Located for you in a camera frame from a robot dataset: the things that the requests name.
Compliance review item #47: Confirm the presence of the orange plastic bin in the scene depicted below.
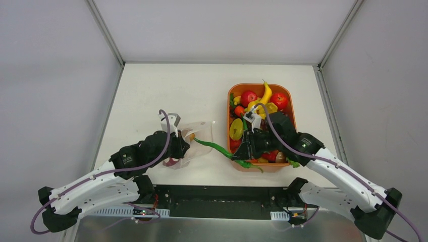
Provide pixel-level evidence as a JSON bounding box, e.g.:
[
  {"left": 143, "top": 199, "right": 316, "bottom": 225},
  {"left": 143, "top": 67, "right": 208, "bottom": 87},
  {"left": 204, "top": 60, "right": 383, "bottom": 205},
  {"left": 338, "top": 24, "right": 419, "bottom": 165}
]
[{"left": 226, "top": 83, "right": 297, "bottom": 173}]

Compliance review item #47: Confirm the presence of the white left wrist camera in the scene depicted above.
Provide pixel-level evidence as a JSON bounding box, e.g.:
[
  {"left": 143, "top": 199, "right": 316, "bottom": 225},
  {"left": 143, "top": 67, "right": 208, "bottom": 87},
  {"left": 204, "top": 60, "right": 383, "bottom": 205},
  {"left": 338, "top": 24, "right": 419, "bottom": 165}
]
[{"left": 158, "top": 113, "right": 181, "bottom": 137}]

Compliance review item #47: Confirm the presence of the long green chili pepper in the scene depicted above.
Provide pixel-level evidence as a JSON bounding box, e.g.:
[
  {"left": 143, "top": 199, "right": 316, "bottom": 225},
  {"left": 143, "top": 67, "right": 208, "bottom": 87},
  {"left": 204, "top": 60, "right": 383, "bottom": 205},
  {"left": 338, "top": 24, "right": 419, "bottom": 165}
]
[{"left": 194, "top": 138, "right": 264, "bottom": 173}]

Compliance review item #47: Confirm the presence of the yellow banana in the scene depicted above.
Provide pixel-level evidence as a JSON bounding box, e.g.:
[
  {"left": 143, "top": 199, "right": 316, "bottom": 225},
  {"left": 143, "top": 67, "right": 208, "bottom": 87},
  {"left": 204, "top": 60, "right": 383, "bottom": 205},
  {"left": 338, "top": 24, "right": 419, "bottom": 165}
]
[{"left": 258, "top": 81, "right": 273, "bottom": 104}]

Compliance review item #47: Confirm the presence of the clear zip top bag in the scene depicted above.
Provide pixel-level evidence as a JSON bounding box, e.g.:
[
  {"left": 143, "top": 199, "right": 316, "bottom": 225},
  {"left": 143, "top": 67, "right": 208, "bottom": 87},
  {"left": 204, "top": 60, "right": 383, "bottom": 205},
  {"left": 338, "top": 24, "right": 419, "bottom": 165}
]
[{"left": 162, "top": 120, "right": 216, "bottom": 170}]

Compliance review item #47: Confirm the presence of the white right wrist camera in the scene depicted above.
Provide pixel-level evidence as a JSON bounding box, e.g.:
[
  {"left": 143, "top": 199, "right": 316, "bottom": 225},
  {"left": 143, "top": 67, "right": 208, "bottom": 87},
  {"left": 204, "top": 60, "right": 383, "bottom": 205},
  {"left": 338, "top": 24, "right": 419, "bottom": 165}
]
[{"left": 243, "top": 111, "right": 262, "bottom": 132}]

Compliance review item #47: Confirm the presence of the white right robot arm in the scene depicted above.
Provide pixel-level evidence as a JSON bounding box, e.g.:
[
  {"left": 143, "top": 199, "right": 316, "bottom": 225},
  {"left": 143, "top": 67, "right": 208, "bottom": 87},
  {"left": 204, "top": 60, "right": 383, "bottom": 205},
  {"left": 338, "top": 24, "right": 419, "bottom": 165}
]
[{"left": 233, "top": 112, "right": 402, "bottom": 240}]

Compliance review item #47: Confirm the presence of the red chili pepper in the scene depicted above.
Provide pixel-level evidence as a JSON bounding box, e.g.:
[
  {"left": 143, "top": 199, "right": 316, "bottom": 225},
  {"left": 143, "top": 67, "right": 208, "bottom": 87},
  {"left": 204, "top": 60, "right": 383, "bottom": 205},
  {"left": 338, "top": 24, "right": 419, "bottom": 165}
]
[{"left": 261, "top": 150, "right": 278, "bottom": 163}]

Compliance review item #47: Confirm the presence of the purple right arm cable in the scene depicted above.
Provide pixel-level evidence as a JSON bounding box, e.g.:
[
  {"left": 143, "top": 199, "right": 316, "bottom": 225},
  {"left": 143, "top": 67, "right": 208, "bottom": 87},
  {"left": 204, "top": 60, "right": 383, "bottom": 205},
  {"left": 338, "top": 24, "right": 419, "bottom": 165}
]
[{"left": 252, "top": 102, "right": 425, "bottom": 242}]

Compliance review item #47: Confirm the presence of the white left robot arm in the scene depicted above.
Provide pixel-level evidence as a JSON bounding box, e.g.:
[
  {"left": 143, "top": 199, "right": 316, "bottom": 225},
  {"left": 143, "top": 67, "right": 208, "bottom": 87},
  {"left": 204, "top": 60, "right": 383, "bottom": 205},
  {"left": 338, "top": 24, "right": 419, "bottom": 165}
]
[{"left": 38, "top": 131, "right": 190, "bottom": 232}]

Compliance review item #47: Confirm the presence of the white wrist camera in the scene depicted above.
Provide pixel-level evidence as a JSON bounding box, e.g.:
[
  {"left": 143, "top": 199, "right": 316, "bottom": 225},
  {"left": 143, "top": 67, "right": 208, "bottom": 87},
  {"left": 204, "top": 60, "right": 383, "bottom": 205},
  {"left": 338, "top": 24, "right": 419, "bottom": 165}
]
[
  {"left": 243, "top": 111, "right": 262, "bottom": 132},
  {"left": 158, "top": 113, "right": 181, "bottom": 137}
]

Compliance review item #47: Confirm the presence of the yellow bell pepper slice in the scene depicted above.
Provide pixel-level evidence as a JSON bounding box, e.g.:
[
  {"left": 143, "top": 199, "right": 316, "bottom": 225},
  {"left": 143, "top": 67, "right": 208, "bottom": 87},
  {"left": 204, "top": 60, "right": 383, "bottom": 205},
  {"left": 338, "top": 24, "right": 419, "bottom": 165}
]
[{"left": 229, "top": 118, "right": 244, "bottom": 141}]

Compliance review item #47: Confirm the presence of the brown potato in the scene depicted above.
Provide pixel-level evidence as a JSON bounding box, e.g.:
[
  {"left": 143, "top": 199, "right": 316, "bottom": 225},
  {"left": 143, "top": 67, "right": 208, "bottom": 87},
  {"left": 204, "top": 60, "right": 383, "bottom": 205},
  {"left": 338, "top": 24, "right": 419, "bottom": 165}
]
[{"left": 275, "top": 152, "right": 288, "bottom": 163}]

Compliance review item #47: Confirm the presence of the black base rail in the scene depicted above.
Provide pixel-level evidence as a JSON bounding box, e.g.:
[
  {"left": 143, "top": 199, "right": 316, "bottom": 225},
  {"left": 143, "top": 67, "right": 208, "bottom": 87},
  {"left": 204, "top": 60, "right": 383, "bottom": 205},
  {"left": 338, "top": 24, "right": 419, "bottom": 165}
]
[{"left": 135, "top": 185, "right": 304, "bottom": 220}]

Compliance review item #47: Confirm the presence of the red apple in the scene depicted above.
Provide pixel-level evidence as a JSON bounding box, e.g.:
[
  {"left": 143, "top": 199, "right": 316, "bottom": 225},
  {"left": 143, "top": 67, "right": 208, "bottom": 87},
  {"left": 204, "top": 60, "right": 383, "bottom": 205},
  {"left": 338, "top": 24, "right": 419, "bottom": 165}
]
[{"left": 240, "top": 90, "right": 258, "bottom": 107}]

